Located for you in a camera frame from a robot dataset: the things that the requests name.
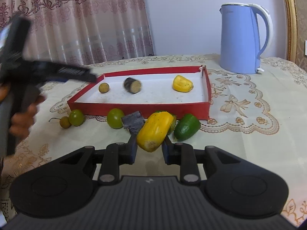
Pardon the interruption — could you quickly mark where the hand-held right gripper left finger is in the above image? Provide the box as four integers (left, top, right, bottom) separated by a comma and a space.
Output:
59, 134, 139, 185

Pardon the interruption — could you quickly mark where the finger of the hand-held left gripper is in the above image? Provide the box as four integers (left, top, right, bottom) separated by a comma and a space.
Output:
31, 61, 98, 87

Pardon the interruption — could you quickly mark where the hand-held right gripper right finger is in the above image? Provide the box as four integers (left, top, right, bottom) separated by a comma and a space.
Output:
161, 138, 244, 185

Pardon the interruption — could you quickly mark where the green cucumber piece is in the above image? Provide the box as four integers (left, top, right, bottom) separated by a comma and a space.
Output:
174, 114, 201, 142

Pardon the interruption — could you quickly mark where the green tomato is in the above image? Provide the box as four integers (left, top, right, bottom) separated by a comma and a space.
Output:
68, 109, 86, 127
107, 108, 125, 129

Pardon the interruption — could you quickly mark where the brown longan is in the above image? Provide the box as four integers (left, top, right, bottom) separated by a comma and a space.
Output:
49, 116, 72, 129
98, 82, 110, 94

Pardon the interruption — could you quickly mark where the red cardboard tray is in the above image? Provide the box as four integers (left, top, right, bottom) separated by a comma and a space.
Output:
67, 65, 213, 121

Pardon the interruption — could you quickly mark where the person's left hand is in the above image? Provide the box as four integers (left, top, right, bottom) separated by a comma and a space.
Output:
10, 95, 46, 139

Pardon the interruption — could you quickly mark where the dark sugarcane piece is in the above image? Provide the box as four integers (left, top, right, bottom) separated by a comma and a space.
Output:
123, 77, 142, 94
121, 111, 145, 135

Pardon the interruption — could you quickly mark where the pink floral curtain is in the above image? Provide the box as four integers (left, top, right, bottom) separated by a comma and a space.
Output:
0, 0, 155, 66

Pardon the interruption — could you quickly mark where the blue electric kettle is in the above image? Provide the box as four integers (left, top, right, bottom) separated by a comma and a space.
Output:
219, 3, 274, 75

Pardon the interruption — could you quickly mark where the gold ornate frame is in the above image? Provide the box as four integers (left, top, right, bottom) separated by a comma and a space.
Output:
281, 0, 307, 72

